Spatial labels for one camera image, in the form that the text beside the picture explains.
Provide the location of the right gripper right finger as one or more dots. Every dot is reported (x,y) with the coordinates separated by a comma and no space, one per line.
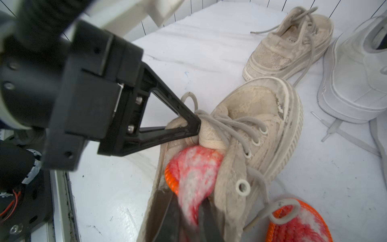
(208,230)

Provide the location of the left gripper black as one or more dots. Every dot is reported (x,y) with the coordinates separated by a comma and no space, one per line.
(95,88)

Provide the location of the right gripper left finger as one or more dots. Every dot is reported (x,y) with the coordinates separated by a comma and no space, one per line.
(169,230)

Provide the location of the beige shoe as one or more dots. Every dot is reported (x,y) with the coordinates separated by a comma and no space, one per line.
(292,46)
(257,128)

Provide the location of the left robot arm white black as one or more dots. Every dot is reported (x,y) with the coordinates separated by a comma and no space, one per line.
(39,23)

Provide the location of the aluminium rail frame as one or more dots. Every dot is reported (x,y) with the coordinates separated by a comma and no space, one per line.
(63,226)

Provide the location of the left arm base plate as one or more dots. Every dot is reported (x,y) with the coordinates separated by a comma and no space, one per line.
(26,201)

